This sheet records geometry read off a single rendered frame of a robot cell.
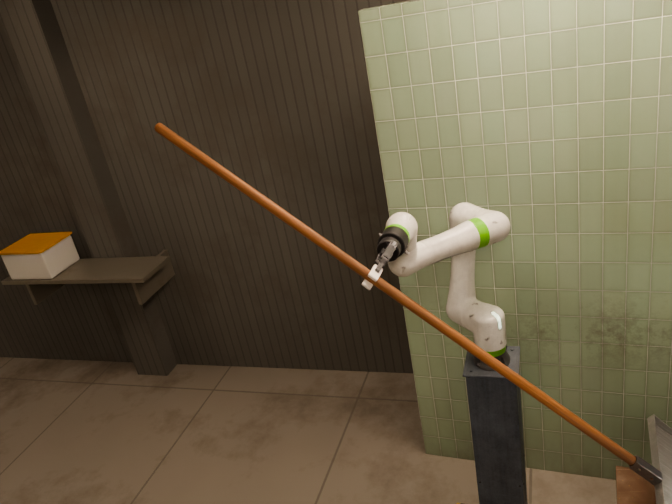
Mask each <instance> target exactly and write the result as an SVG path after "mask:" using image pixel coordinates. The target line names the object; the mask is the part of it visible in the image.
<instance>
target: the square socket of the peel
mask: <svg viewBox="0 0 672 504"><path fill-rule="evenodd" d="M635 457H636V461H635V463H634V464H633V465H631V466H630V465H629V468H630V469H631V470H633V471H634V472H636V473H637V474H639V475H640V476H641V477H643V478H644V479H646V480H647V481H648V482H650V483H651V484H653V485H654V486H655V485H657V484H659V483H660V482H662V481H663V477H662V472H660V471H659V470H658V469H656V468H655V467H653V466H652V465H650V464H649V463H648V462H646V461H645V460H643V459H642V458H641V457H639V456H638V455H635Z"/></svg>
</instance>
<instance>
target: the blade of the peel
mask: <svg viewBox="0 0 672 504"><path fill-rule="evenodd" d="M647 421H648V431H649V440H650V449H651V459H652V466H653V467H655V468H656V469H658V470H659V471H660V472H662V477H663V481H662V482H660V483H659V484H657V485H655V486H654V487H655V496H656V504H672V428H670V427H669V426H668V425H667V424H665V423H664V422H663V421H662V420H660V419H659V418H658V417H657V416H655V415H654V414H653V415H651V416H650V417H649V418H647Z"/></svg>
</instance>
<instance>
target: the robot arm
mask: <svg viewBox="0 0 672 504"><path fill-rule="evenodd" d="M449 224H450V229H449V230H447V231H445V232H443V233H440V234H438V235H436V236H433V237H430V238H428V239H425V240H422V241H419V242H417V231H418V225H417V222H416V220H415V218H414V217H413V216H412V215H410V214H409V213H406V212H397V213H395V214H393V215H392V216H390V217H389V219H388V220H387V223H386V227H385V230H384V231H383V233H382V234H381V233H379V236H380V237H379V239H378V243H377V245H378V246H377V249H376V250H377V254H378V256H377V257H376V260H375V262H374V264H375V265H373V266H372V267H371V271H370V273H369V274H368V277H369V278H371V279H372V280H374V281H375V282H376V281H377V280H378V278H379V276H380V275H381V273H382V271H383V268H384V267H385V265H386V264H387V263H388V266H389V269H390V270H391V272H392V273H393V274H395V275H397V276H400V277H407V276H410V275H412V274H413V273H415V272H417V271H419V270H421V269H423V268H424V267H426V266H429V265H432V264H434V263H436V262H439V261H441V260H444V259H447V258H450V257H451V275H450V285H449V293H448V299H447V304H446V313H447V315H448V317H449V318H450V319H451V320H452V321H453V322H455V323H457V324H459V325H460V326H462V327H464V328H466V329H468V330H469V331H471V332H472V333H473V335H474V344H476V345H477V346H479V347H480V348H482V349H483V350H484V351H486V352H487V353H489V354H490V355H492V356H493V357H494V358H496V359H497V360H499V361H500V362H501V363H503V364H504V365H506V366H508V365H509V364H510V355H509V354H508V352H507V351H506V349H507V339H506V324H505V314H504V312H503V310H502V309H501V308H499V307H497V306H495V305H491V304H488V303H484V302H481V301H479V300H477V299H476V294H475V254H476V250H477V249H480V248H483V247H486V246H489V245H492V244H495V243H498V242H500V241H502V240H504V239H505V238H506V237H507V236H508V234H509V232H510V221H509V219H508V218H507V216H506V215H505V214H503V213H501V212H499V211H493V210H488V209H484V208H481V207H478V206H475V205H473V204H471V203H467V202H463V203H459V204H457V205H455V206H454V207H453V208H452V209H451V211H450V214H449ZM474 364H475V365H476V366H477V367H478V368H480V369H482V370H485V371H495V370H494V369H492V368H491V367H489V366H488V365H486V364H485V363H484V362H482V361H481V360H479V359H478V358H477V357H475V356H474Z"/></svg>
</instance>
